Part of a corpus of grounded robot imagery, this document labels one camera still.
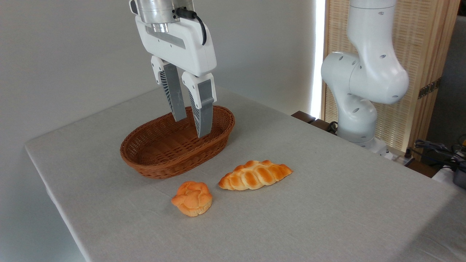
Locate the long braided bread loaf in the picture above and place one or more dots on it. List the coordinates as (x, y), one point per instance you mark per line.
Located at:
(255, 175)

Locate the dark wooden furniture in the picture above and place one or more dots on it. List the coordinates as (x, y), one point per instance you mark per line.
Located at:
(304, 116)

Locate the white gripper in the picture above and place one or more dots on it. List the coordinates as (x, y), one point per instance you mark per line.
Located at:
(174, 51)

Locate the metal screen hinge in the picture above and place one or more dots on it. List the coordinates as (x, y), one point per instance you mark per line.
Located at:
(429, 88)

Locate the wooden rattan folding screen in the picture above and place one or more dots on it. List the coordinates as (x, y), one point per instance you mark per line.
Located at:
(418, 43)

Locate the grey tablecloth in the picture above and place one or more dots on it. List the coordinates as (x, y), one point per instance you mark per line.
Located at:
(291, 218)

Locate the round knotted bread roll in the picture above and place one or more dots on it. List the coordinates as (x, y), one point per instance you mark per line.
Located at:
(192, 200)

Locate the brown wicker oval basket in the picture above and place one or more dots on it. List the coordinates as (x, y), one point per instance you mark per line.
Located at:
(164, 162)

